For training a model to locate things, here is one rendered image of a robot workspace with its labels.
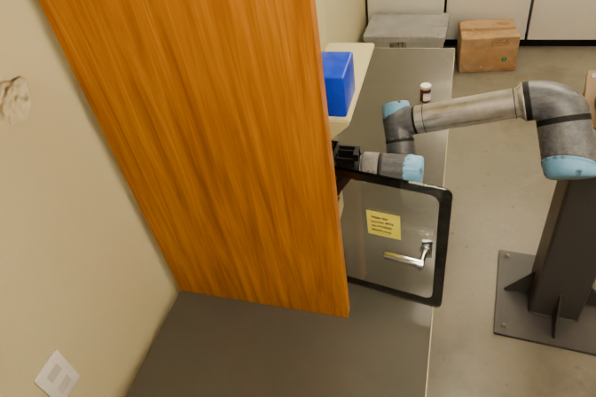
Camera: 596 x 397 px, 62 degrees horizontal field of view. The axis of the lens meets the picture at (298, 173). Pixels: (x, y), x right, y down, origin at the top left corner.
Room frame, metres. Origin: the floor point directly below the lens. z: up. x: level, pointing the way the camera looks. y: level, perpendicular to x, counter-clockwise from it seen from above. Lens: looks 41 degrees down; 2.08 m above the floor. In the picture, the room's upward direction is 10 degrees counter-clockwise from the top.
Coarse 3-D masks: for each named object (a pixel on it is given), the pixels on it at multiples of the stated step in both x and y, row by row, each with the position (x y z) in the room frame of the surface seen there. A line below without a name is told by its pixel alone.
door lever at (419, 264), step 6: (420, 246) 0.69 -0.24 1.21; (426, 246) 0.68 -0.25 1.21; (384, 252) 0.69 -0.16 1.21; (426, 252) 0.67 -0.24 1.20; (384, 258) 0.68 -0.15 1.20; (390, 258) 0.67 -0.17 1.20; (396, 258) 0.67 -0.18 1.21; (402, 258) 0.66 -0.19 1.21; (408, 258) 0.66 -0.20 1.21; (420, 258) 0.66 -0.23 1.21; (408, 264) 0.65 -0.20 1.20; (414, 264) 0.65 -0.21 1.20; (420, 264) 0.64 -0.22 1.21
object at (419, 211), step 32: (352, 192) 0.77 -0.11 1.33; (384, 192) 0.73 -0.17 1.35; (416, 192) 0.69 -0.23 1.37; (448, 192) 0.66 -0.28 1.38; (352, 224) 0.77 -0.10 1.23; (416, 224) 0.69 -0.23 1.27; (448, 224) 0.66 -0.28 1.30; (352, 256) 0.77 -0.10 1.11; (416, 256) 0.69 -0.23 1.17; (384, 288) 0.73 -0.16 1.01; (416, 288) 0.69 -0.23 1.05
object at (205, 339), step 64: (384, 64) 1.94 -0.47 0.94; (448, 64) 1.84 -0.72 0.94; (192, 320) 0.79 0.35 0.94; (256, 320) 0.75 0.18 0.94; (320, 320) 0.72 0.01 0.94; (384, 320) 0.69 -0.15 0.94; (192, 384) 0.61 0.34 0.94; (256, 384) 0.58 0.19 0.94; (320, 384) 0.55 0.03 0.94; (384, 384) 0.53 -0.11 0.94
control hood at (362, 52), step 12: (336, 48) 1.08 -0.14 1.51; (348, 48) 1.07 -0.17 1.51; (360, 48) 1.06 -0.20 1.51; (372, 48) 1.05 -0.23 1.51; (360, 60) 1.00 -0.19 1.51; (360, 72) 0.95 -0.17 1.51; (360, 84) 0.91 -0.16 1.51; (336, 120) 0.79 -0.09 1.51; (348, 120) 0.78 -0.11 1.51; (336, 132) 0.79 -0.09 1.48
